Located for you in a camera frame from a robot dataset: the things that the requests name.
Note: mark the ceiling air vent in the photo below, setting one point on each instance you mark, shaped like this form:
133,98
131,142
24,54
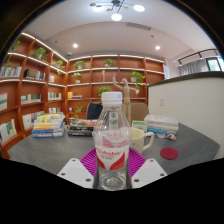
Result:
138,26

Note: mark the white wall notice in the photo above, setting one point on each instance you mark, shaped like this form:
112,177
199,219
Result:
166,72

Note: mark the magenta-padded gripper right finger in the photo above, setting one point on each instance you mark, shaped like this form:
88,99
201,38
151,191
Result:
148,173

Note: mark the cream mug with red print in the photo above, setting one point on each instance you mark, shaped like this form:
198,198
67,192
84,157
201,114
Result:
140,140

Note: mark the window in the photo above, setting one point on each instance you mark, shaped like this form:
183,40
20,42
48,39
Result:
215,64

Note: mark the ceiling lamp with round bulbs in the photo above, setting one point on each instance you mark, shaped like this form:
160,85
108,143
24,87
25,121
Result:
116,10

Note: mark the black ceiling rail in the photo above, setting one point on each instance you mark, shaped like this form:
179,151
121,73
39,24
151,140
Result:
200,52

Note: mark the stack of dark books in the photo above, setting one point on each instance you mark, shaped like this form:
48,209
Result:
80,127

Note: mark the clear water bottle red label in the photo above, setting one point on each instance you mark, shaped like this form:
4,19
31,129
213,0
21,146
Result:
111,146

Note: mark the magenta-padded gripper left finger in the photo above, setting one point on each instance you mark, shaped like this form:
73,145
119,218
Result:
75,173

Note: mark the flat round red coaster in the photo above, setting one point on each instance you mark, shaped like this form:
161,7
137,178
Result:
169,153

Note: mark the grey curtain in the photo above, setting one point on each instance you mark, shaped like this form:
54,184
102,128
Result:
193,66

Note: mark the recessed ceiling light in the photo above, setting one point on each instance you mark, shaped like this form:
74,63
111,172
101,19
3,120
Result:
157,47
75,45

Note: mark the dark blue chair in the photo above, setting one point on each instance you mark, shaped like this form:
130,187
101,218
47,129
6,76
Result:
93,110

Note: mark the tan chair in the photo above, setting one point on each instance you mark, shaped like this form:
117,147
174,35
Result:
139,111

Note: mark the small round badge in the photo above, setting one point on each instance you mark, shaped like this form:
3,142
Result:
171,136

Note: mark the stack of colourful books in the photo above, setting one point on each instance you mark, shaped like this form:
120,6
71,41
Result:
48,126

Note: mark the wooden shelf unit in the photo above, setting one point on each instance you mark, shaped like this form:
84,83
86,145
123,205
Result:
86,93

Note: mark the white wall socket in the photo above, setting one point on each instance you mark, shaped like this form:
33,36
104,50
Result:
162,101

